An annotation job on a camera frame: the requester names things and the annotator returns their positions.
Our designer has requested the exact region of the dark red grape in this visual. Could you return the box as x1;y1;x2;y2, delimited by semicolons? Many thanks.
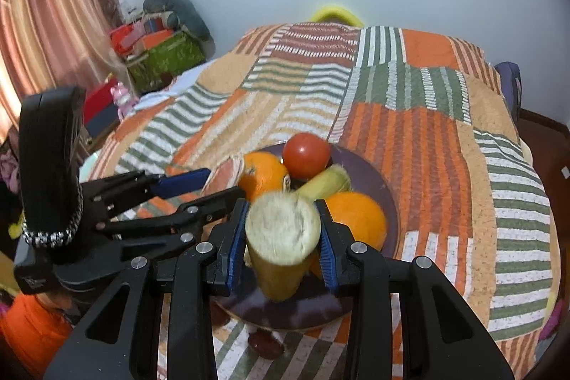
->
209;300;231;330
248;329;284;361

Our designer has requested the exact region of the red tomato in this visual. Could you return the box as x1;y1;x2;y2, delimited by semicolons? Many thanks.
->
282;132;330;180

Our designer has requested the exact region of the red and blue box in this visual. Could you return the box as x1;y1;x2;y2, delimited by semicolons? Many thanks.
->
83;77;119;139

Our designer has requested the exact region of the grey plush cushion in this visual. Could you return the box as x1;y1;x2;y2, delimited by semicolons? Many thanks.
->
143;0;212;41

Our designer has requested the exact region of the striped patchwork bedspread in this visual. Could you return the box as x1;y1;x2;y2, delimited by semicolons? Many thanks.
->
92;23;560;378

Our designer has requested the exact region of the pink toy figure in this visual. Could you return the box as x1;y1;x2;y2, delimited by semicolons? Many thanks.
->
110;82;138;121

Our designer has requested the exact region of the orange red boxes stack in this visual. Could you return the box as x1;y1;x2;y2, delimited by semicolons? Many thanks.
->
109;15;175;58

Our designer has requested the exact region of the yellow headboard object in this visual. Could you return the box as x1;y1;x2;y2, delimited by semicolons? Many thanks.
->
309;5;364;28

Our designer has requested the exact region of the large orange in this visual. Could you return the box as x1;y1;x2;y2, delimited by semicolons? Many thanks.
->
325;191;387;251

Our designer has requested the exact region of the long yellow banana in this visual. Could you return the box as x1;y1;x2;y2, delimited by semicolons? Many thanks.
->
296;164;352;202

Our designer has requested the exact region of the purple ceramic plate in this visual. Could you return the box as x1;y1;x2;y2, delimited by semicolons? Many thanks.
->
213;146;399;331

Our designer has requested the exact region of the orange with sticker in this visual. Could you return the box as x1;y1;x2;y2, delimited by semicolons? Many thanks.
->
239;151;291;202

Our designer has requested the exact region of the striped pink curtain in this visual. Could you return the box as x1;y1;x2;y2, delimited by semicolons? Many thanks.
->
1;0;126;135

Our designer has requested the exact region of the green patterned box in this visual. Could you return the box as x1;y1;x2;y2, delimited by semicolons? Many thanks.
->
126;31;206;95

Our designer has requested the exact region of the cut yellow banana piece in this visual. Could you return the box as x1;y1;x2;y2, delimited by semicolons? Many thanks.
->
245;192;321;303

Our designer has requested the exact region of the blue bag beside bed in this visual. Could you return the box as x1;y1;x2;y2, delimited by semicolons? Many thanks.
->
494;62;523;123

